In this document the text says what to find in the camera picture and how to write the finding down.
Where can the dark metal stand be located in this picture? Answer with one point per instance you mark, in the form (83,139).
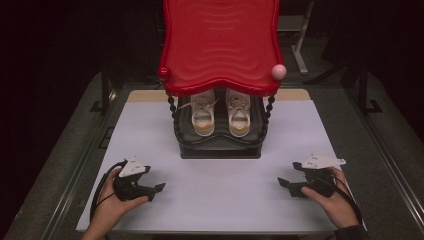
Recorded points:
(365,93)
(105,90)

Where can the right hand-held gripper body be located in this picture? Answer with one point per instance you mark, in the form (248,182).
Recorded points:
(318,181)

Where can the person's left hand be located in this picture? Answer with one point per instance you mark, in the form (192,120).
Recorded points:
(108,210)

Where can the white sneaker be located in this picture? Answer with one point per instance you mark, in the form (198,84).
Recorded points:
(238,115)
(203,115)

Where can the white table mat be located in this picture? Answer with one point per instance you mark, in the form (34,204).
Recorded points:
(220,193)

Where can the white metal stand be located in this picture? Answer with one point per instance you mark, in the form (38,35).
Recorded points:
(301,43)

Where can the red and black shoe rack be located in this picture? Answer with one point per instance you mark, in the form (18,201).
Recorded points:
(220,50)

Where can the person's right hand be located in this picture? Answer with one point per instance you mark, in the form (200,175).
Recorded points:
(340,206)

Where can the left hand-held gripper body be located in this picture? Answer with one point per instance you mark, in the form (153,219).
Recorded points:
(128,190)

